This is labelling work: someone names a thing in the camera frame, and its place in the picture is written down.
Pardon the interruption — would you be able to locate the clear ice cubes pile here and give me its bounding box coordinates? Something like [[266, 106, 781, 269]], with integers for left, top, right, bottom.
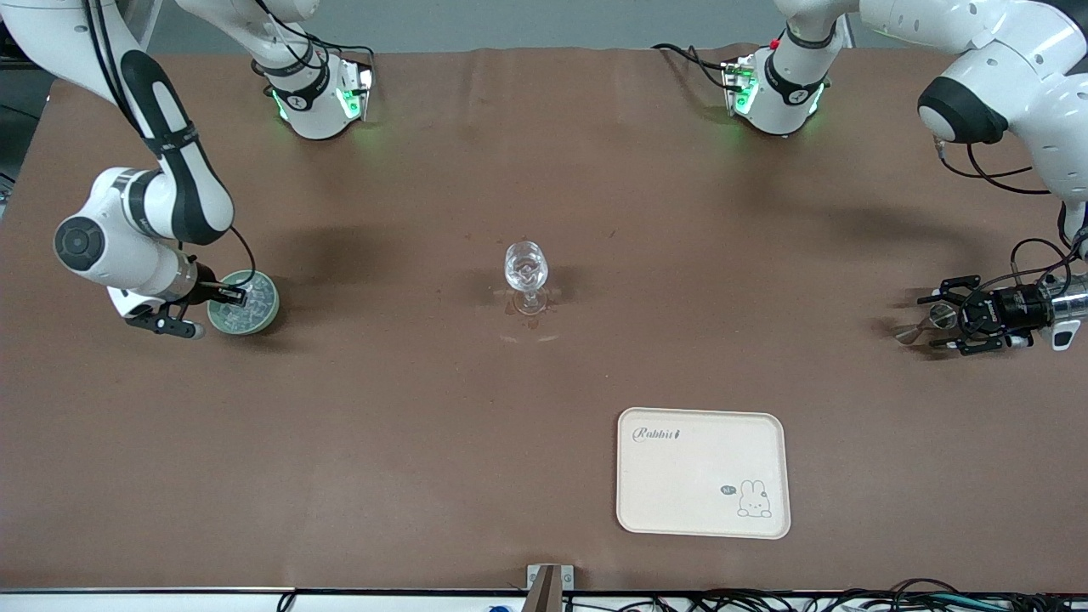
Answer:
[[217, 276, 275, 329]]

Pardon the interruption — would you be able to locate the steel double jigger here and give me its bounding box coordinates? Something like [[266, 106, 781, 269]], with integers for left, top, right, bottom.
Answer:
[[894, 303, 960, 345]]

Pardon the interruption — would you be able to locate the clear wine glass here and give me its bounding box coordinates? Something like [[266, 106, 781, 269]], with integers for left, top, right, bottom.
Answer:
[[501, 241, 553, 317]]

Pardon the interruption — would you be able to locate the green round bowl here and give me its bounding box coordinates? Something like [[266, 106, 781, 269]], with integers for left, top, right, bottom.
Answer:
[[207, 270, 280, 337]]

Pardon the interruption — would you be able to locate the brown table cover sheet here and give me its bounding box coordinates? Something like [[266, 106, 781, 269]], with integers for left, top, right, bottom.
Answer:
[[0, 47, 1088, 593]]

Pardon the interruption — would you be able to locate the cream rabbit print tray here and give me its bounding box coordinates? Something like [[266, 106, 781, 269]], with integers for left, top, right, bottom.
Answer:
[[616, 407, 791, 540]]

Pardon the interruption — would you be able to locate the green-lit metal connector bracket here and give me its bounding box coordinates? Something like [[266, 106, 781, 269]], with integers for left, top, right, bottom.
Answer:
[[338, 58, 375, 122], [722, 58, 757, 116]]

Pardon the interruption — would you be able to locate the black right base cable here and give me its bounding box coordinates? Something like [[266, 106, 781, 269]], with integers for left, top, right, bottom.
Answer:
[[255, 0, 376, 73]]

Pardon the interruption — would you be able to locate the black base cable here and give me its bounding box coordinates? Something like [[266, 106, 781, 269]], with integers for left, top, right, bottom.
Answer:
[[255, 0, 376, 73], [653, 42, 732, 90]]

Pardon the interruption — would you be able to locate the black cable bundle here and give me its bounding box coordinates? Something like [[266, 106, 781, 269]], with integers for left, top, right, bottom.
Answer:
[[561, 580, 1088, 612]]

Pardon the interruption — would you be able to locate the black left base cable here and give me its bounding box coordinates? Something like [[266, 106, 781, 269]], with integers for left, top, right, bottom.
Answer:
[[653, 42, 732, 90]]

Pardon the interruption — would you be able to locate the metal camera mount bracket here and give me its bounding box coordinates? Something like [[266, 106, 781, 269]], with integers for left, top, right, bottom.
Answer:
[[523, 564, 575, 612]]

